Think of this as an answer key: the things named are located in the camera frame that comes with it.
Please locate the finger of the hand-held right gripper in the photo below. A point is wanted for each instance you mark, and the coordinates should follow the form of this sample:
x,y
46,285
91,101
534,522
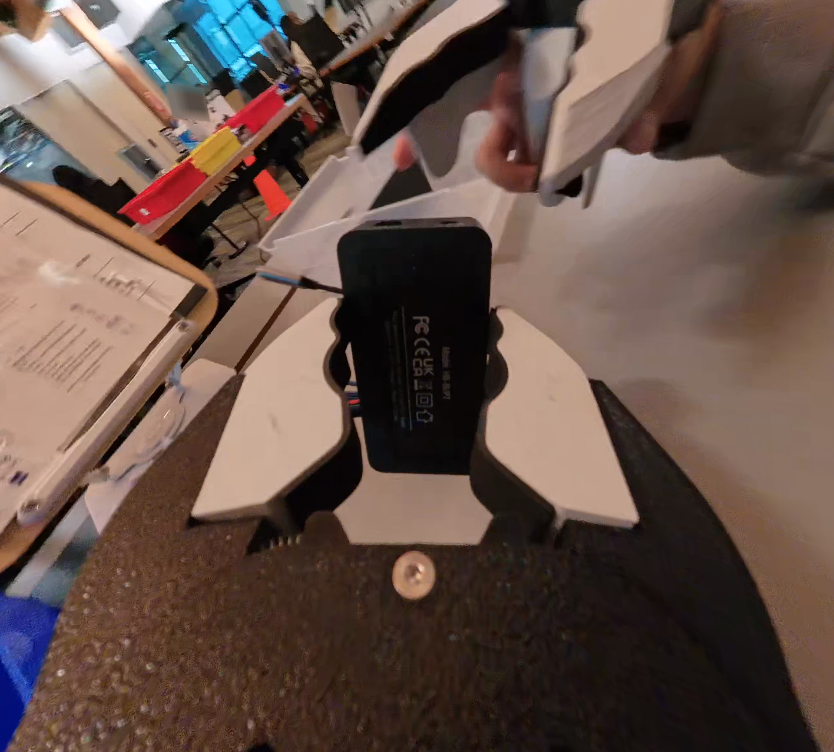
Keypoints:
x,y
612,81
443,48

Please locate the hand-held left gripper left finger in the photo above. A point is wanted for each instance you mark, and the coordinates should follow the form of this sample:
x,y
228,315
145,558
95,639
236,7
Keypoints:
x,y
280,426

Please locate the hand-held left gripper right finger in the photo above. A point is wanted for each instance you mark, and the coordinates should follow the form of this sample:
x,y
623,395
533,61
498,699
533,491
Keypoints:
x,y
554,432

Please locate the compact black USB hub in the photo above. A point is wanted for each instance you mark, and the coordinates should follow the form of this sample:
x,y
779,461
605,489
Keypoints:
x,y
414,341

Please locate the white plastic bin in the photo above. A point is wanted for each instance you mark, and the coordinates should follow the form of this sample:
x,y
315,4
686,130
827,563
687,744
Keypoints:
x,y
313,204

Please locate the blue plastic bin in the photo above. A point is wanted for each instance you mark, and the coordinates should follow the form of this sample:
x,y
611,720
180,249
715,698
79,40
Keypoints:
x,y
19,648

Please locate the person's right forearm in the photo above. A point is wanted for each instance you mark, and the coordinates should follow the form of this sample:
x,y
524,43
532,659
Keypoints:
x,y
769,61

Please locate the light grey desk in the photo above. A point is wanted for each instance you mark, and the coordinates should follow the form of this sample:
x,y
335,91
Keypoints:
x,y
684,341

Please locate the person's right hand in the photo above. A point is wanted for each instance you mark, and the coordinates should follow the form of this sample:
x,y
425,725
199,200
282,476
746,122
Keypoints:
x,y
505,139

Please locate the red storage bin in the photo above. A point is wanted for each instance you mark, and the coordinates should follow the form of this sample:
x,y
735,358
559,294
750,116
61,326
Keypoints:
x,y
163,191
257,110

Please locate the orange traffic cone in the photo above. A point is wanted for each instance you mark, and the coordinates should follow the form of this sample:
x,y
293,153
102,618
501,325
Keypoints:
x,y
273,198

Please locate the wooden table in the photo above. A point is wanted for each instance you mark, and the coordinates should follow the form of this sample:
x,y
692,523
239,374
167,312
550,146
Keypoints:
x,y
215,191

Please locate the document stand with papers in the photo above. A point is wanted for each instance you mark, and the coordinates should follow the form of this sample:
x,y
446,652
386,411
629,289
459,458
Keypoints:
x,y
65,309

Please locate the yellow storage bin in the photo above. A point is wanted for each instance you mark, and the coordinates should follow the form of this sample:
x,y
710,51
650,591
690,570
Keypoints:
x,y
218,151

